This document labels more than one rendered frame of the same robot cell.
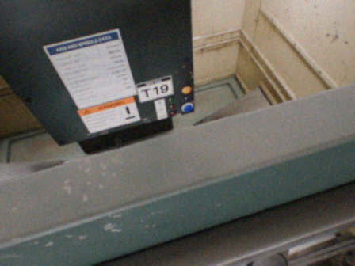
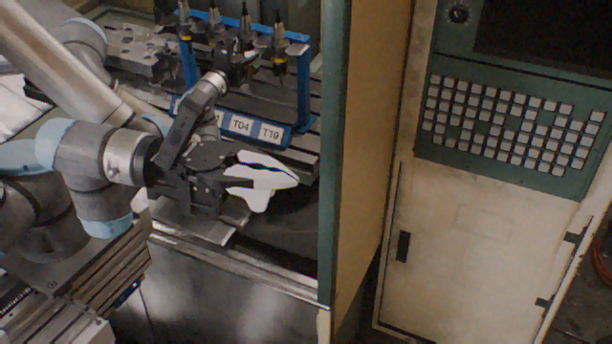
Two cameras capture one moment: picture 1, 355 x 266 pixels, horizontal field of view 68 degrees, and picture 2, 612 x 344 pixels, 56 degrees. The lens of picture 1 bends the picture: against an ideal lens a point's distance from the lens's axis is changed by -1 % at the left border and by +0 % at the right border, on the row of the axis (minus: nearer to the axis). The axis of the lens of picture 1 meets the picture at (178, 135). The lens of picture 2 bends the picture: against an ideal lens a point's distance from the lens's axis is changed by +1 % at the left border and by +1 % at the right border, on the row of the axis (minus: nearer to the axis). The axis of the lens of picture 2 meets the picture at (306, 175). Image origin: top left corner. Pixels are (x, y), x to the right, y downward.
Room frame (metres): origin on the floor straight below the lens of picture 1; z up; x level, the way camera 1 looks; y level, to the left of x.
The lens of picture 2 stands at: (-0.56, -1.32, 2.06)
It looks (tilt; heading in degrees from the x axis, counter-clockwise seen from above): 42 degrees down; 35
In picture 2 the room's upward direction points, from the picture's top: straight up
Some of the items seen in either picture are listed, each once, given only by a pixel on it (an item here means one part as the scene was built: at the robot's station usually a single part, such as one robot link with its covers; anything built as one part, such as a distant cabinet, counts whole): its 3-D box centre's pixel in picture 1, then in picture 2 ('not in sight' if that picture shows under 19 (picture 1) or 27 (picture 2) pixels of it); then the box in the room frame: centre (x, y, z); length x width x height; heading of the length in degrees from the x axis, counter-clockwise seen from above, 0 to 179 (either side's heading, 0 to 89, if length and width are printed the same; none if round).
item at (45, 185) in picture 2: not in sight; (29, 179); (-0.19, -0.42, 1.33); 0.13 x 0.12 x 0.14; 19
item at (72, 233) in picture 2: not in sight; (49, 218); (-0.18, -0.41, 1.21); 0.15 x 0.15 x 0.10
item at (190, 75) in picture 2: not in sight; (187, 57); (0.64, 0.02, 1.05); 0.10 x 0.05 x 0.30; 10
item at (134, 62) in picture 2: not in sight; (139, 49); (0.68, 0.33, 0.97); 0.29 x 0.23 x 0.05; 100
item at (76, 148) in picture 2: not in sight; (83, 150); (-0.22, -0.70, 1.56); 0.11 x 0.08 x 0.09; 109
